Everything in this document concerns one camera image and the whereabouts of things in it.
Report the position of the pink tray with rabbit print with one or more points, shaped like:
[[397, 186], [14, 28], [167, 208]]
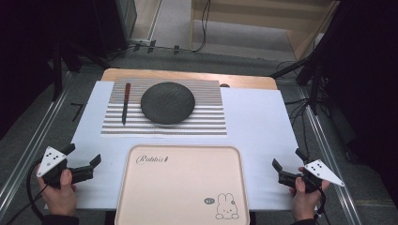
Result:
[[181, 187]]

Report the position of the person's left hand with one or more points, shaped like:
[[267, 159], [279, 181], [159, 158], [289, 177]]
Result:
[[59, 197]]

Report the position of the wooden table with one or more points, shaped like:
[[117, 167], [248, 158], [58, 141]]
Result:
[[244, 82]]

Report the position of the white board sheet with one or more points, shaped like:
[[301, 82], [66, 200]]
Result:
[[256, 125]]

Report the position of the striped placemat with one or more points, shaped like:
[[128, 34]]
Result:
[[206, 122]]

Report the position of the person's right hand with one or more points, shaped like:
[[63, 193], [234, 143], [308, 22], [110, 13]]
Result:
[[303, 203]]

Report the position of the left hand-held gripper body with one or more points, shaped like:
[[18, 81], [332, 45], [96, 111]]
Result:
[[50, 162]]

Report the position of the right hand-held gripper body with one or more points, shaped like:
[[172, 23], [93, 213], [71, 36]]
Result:
[[322, 172]]

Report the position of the white power strip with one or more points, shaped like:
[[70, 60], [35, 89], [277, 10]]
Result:
[[142, 41]]

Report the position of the wooden shelf unit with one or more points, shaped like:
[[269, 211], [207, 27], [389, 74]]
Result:
[[250, 31]]

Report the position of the black tripod stand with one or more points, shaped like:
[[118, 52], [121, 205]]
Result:
[[314, 78], [58, 72]]

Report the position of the dark round plate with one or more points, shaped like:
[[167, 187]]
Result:
[[167, 103]]

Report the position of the metal floor rail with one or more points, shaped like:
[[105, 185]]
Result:
[[34, 140], [328, 150]]

